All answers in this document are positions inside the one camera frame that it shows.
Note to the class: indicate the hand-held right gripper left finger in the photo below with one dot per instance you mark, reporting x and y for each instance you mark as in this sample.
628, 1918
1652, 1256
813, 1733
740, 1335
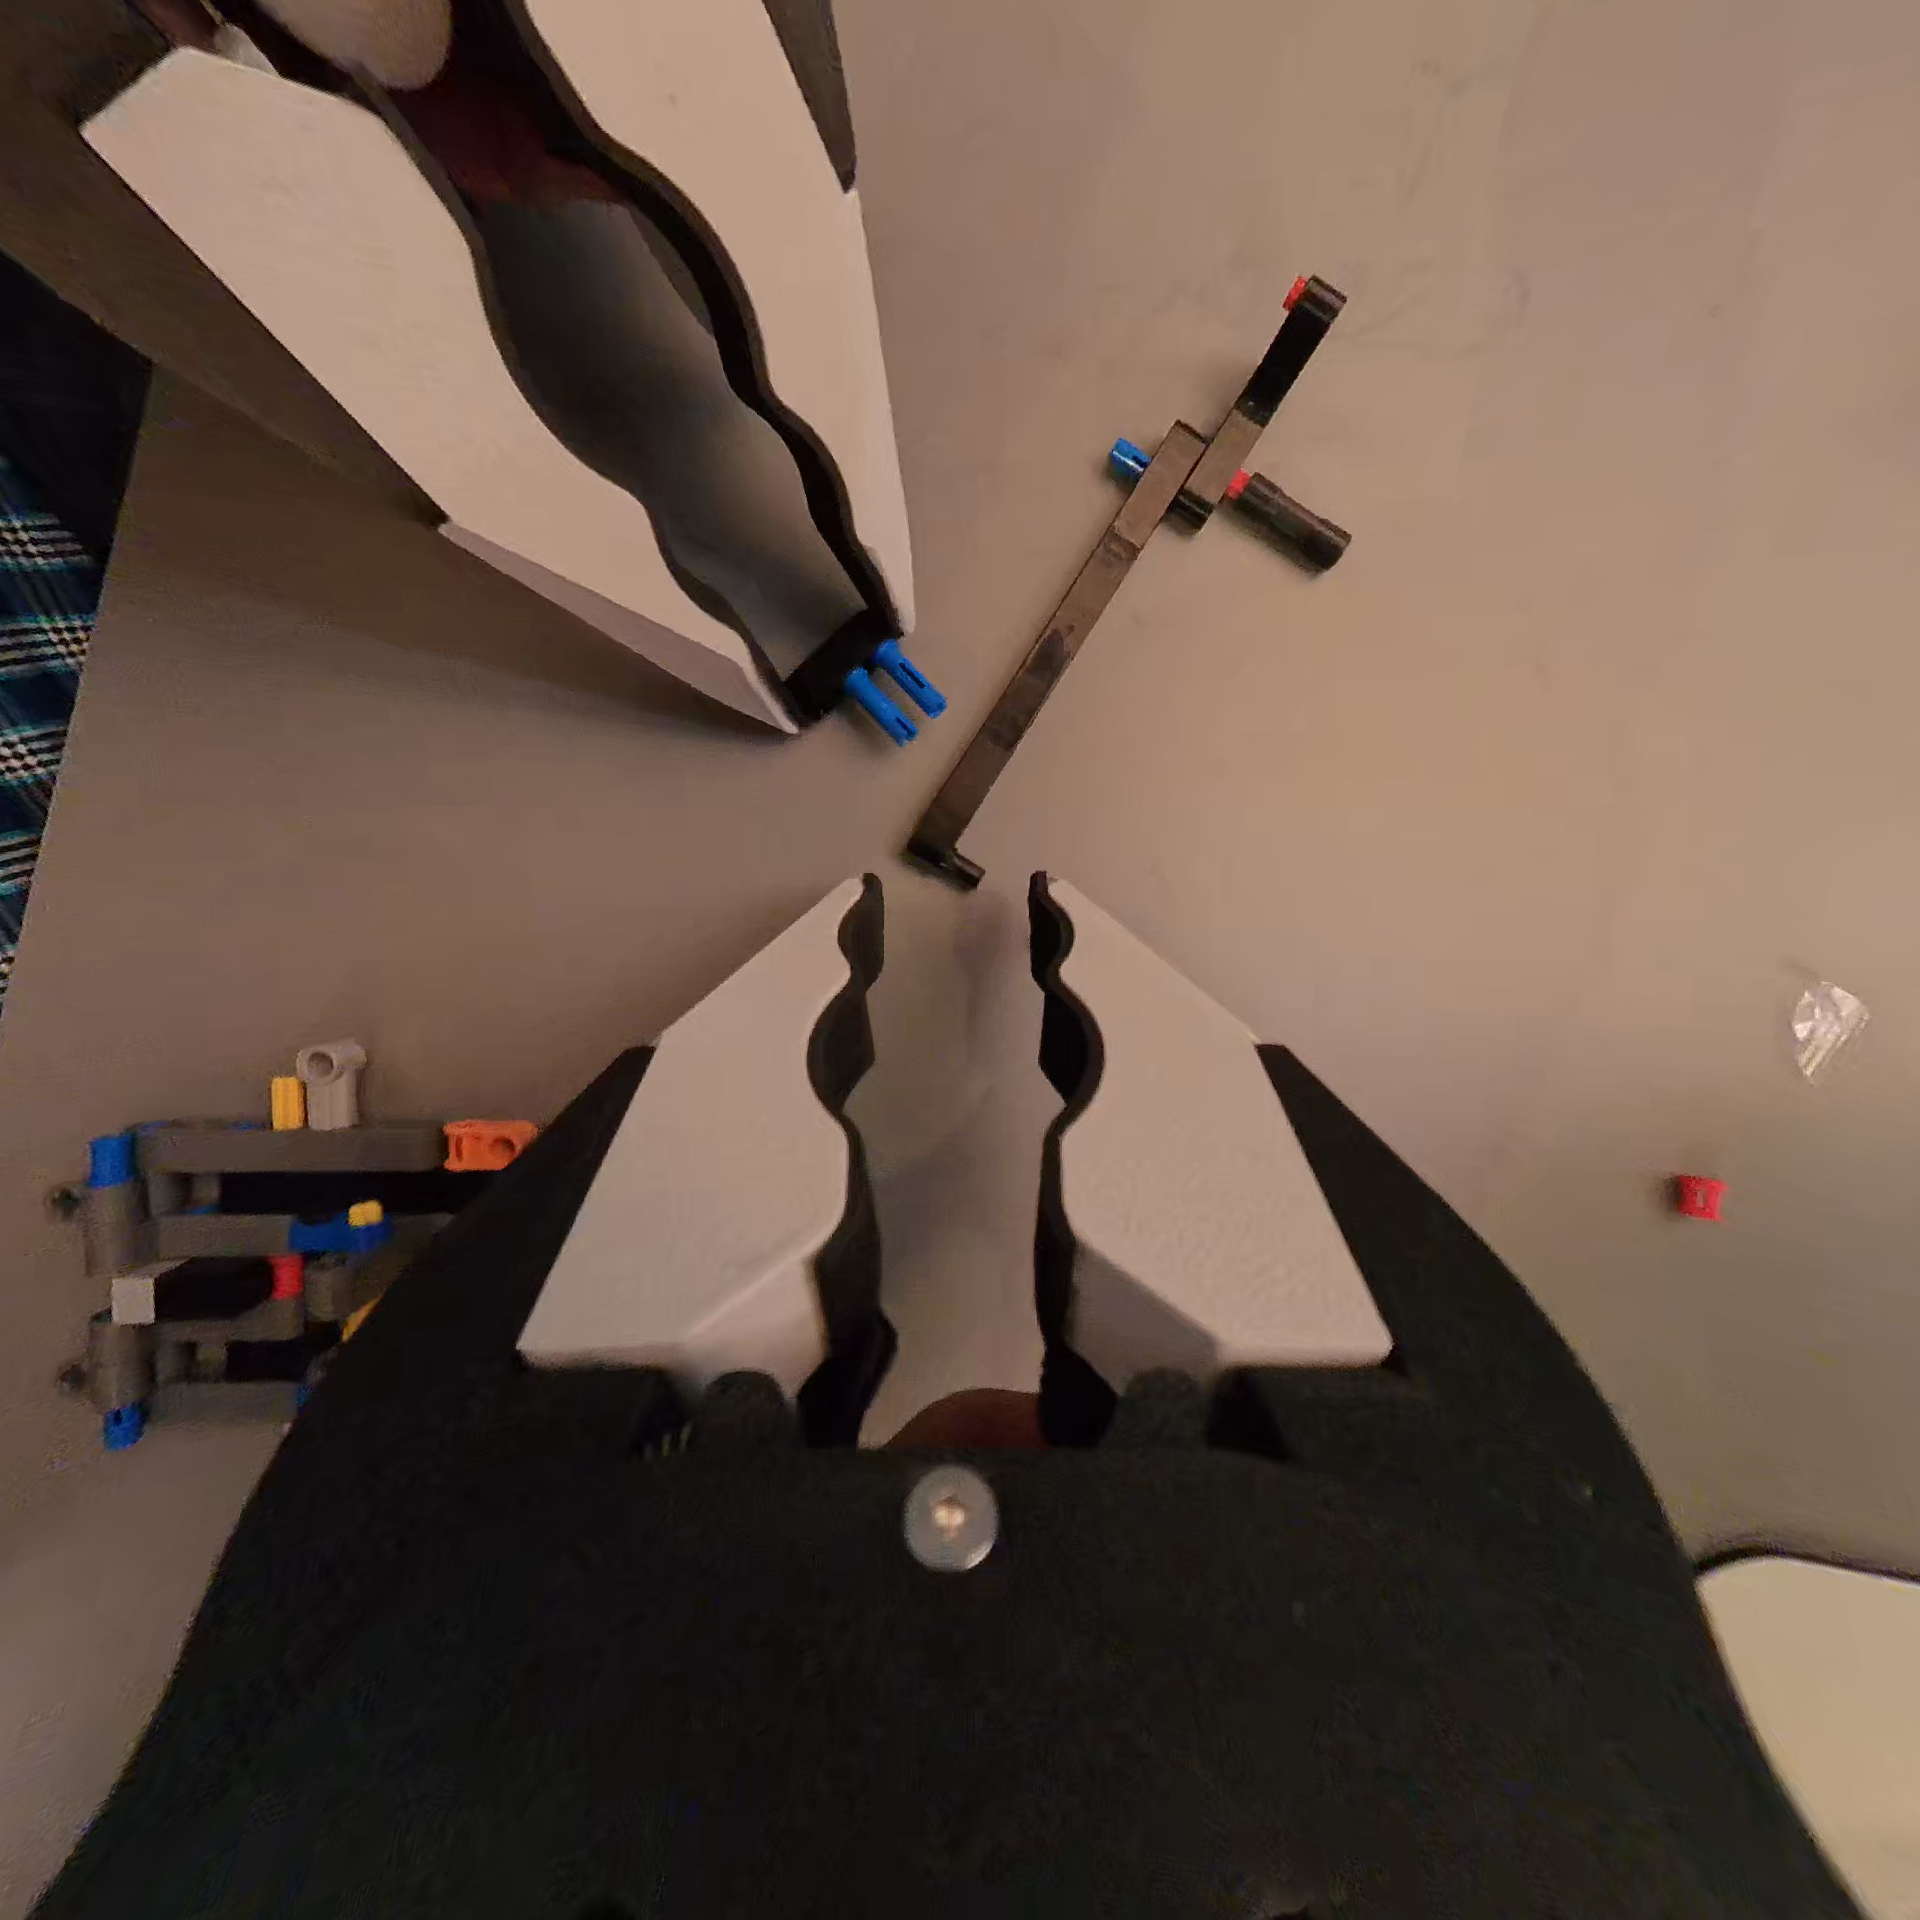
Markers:
706, 1184

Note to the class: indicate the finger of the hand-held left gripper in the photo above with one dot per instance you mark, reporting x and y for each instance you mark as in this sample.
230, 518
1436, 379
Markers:
796, 255
347, 283

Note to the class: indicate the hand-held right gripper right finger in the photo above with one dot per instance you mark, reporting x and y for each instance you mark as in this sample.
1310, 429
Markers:
1215, 1201

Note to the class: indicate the short black beam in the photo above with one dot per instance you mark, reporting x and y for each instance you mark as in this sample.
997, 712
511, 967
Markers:
839, 667

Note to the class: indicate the long black lego beam assembly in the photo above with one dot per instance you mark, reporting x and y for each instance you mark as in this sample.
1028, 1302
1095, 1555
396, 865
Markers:
1059, 653

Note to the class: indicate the multicolour lego chassis assembly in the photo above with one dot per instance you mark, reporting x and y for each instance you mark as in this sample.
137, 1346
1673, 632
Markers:
242, 1147

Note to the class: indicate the small red lego bush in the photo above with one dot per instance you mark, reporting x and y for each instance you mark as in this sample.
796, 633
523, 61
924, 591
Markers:
1698, 1195

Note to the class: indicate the clear lego piece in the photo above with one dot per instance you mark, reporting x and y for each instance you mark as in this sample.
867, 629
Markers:
1827, 1026

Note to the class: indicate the blue plaid clothing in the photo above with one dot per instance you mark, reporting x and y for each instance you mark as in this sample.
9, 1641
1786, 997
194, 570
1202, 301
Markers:
30, 629

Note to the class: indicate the white rounded board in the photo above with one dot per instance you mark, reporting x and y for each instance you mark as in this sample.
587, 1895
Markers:
1829, 1695

